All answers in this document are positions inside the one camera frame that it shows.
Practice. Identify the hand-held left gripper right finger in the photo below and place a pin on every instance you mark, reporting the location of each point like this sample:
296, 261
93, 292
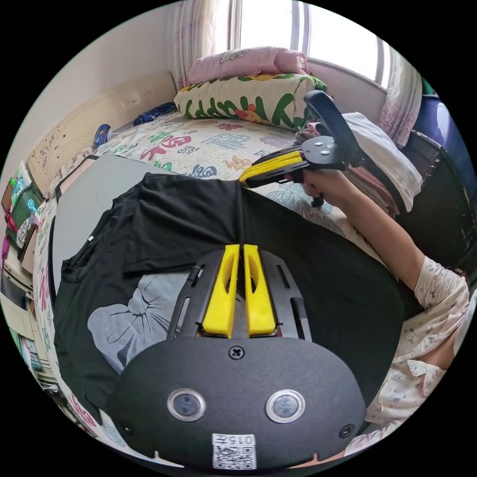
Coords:
259, 302

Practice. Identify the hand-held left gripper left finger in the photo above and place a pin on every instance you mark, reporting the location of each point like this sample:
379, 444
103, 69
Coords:
220, 298

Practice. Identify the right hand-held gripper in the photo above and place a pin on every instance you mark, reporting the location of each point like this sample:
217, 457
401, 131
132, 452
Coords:
323, 151

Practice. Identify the black t-shirt with grey bow print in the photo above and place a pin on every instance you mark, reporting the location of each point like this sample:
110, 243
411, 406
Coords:
179, 208

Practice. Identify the person's right forearm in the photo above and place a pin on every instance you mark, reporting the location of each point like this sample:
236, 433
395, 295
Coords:
380, 238

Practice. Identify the person's right hand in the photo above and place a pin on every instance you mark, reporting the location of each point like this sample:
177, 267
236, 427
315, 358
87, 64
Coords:
325, 188

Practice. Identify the bed with printed quilt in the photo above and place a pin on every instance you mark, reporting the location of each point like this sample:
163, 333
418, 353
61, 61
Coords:
208, 143

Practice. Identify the rolled blanket with green print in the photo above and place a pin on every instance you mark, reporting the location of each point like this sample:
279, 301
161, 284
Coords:
238, 100

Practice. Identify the pile of clothes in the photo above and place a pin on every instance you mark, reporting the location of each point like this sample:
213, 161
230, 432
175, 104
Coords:
380, 167

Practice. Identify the pink pillow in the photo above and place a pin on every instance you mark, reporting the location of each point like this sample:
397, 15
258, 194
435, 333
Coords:
238, 61

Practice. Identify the dark blue cloth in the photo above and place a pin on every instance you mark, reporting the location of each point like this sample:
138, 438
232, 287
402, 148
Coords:
152, 114

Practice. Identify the pink patterned curtain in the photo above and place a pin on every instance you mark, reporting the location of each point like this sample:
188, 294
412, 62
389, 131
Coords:
201, 33
400, 100

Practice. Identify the window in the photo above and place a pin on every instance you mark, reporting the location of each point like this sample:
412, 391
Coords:
335, 33

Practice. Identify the grey folding board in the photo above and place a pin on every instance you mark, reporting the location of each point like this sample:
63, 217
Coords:
93, 186

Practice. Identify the black chair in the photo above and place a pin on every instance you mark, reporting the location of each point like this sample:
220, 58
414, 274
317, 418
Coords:
439, 197

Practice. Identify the blue toy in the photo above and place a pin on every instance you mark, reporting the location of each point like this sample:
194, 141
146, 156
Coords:
102, 135

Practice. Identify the bedside cabinet with clutter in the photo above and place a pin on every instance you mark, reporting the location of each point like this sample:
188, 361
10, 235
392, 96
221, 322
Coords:
20, 223

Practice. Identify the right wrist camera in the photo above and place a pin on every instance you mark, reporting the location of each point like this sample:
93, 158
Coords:
331, 115

